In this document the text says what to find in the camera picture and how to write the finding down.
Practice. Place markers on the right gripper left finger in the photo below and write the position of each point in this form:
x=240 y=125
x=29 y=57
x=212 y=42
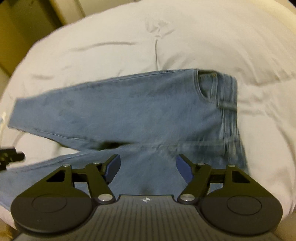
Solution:
x=66 y=198

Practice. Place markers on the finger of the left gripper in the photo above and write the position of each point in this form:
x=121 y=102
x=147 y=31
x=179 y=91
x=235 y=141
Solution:
x=8 y=156

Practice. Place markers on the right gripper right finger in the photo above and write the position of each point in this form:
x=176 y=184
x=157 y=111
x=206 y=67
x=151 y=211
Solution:
x=229 y=199

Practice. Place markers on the blue denim jeans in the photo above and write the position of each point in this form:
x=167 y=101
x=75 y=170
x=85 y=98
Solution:
x=148 y=119

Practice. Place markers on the white bed sheet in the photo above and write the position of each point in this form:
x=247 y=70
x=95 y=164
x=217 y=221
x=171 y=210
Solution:
x=254 y=41

